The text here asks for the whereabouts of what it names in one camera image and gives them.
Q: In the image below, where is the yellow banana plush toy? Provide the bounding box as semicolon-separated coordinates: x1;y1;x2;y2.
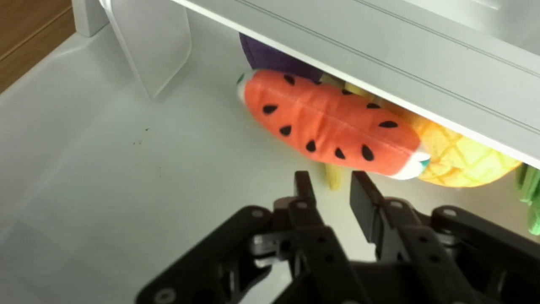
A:
320;160;345;190

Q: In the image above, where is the translucent white shelf divider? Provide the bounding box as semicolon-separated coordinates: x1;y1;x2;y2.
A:
97;0;193;101

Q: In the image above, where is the watermelon slice plush toy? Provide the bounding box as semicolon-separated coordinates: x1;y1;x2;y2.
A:
234;67;433;182

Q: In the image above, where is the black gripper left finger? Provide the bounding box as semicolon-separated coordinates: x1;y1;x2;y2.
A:
132;168;364;304

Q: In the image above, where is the white door shelf with divider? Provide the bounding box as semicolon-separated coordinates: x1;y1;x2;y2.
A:
170;0;540;172

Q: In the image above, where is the white refrigerator door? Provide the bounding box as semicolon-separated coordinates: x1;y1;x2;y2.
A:
0;0;540;304

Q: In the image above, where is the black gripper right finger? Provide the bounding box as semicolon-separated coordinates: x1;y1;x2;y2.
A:
347;168;540;304

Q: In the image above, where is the pineapple plush toy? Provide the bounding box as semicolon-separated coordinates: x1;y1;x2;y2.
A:
342;82;540;236

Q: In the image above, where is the purple eggplant plush toy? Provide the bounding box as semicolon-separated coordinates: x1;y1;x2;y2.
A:
237;31;323;80

